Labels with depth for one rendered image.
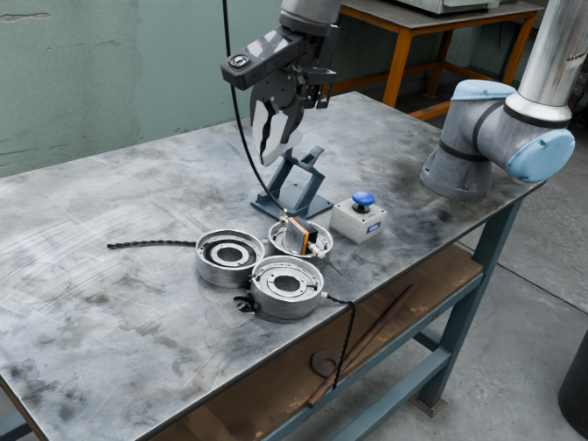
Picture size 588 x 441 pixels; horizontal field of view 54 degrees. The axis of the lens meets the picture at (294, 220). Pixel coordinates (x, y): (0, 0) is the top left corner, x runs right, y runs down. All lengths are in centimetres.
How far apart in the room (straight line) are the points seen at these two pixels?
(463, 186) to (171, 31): 174
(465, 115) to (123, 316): 75
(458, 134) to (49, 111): 172
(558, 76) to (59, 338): 87
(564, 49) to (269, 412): 78
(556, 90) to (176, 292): 71
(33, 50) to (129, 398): 183
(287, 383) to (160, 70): 188
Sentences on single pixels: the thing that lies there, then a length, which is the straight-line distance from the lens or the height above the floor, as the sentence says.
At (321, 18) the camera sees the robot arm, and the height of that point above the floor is 119.
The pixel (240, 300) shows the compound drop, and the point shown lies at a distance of 85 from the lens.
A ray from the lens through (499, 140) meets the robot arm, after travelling 114.
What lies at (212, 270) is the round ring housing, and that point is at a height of 83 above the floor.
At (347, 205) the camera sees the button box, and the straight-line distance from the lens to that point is 104.
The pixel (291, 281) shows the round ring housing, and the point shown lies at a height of 82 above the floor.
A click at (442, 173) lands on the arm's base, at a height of 84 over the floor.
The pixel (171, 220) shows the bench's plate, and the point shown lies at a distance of 101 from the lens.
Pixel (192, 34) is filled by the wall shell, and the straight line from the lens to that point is 276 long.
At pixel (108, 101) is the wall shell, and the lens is 261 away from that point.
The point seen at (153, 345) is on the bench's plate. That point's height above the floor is 80.
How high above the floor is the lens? 136
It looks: 32 degrees down
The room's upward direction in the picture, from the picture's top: 10 degrees clockwise
